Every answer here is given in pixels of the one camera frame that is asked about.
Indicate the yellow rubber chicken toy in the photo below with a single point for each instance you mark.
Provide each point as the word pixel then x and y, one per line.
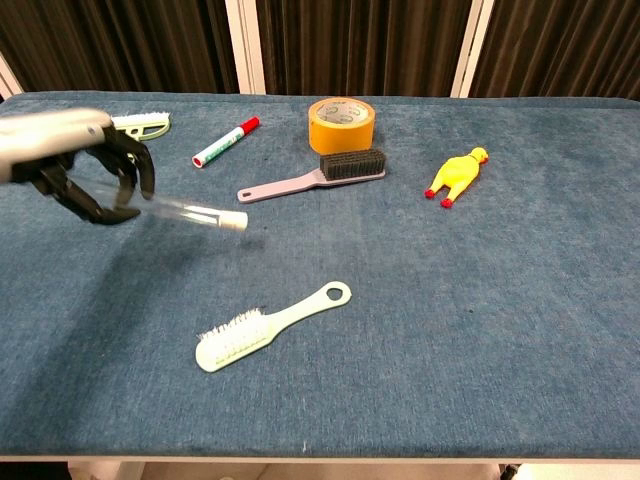
pixel 457 172

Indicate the light green T-shaped brush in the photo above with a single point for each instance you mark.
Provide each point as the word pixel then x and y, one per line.
pixel 150 129

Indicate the blue fabric table cover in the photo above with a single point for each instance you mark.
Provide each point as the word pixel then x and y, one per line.
pixel 400 300

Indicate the dark pleated curtain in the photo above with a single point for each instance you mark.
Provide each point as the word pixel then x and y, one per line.
pixel 360 45

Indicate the orange packing tape roll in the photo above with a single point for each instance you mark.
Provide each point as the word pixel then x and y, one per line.
pixel 341 132

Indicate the transparent tube with white stopper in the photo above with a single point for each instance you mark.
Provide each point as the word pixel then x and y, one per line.
pixel 200 213

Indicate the pale green white-bristled brush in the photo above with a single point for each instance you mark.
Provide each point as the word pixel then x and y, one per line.
pixel 240 340

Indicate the white frame post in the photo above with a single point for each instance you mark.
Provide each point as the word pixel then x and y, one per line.
pixel 467 50
pixel 245 45
pixel 7 80

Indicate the lilac brush with black bristles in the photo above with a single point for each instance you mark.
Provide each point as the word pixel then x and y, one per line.
pixel 350 166

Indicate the left silver and black hand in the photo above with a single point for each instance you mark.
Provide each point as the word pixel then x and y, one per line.
pixel 50 135

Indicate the white marker with red cap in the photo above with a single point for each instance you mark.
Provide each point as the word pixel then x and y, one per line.
pixel 225 143

